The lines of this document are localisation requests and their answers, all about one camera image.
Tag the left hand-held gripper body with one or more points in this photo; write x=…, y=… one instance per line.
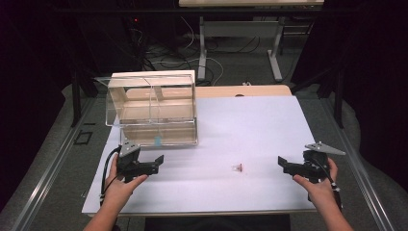
x=128, y=160

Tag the person's right hand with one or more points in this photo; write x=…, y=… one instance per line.
x=320, y=192

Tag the small light blue item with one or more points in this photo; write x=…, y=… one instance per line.
x=158, y=141

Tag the person's left hand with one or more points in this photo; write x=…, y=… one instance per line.
x=120, y=189

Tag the small clear red item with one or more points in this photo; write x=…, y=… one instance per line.
x=238, y=167

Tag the person's dark clothing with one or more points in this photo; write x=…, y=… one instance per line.
x=218, y=223

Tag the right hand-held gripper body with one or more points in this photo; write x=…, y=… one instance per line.
x=316, y=163

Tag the clear acrylic box with lid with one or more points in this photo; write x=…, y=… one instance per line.
x=154, y=109

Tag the black metal stand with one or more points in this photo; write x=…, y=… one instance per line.
x=338, y=99
x=76, y=96

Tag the desk with white legs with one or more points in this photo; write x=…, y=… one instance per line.
x=243, y=3

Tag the aluminium floor rail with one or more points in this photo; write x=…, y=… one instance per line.
x=359, y=173
x=48, y=173

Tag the dark device with red light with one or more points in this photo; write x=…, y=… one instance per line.
x=136, y=20

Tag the white table sheet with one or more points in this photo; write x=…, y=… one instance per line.
x=243, y=134

